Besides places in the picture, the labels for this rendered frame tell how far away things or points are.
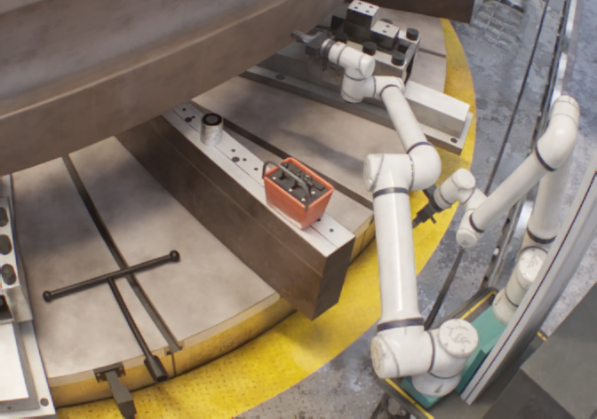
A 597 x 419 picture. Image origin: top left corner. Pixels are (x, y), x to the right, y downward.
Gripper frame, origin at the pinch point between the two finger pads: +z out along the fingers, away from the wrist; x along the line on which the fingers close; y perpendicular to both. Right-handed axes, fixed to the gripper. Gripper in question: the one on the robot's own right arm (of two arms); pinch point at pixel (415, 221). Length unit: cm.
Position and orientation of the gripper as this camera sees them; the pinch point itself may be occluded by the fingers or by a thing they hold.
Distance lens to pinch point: 284.5
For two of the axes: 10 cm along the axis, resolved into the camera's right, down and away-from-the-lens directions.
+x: 6.2, -4.0, 6.7
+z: -4.8, 4.9, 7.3
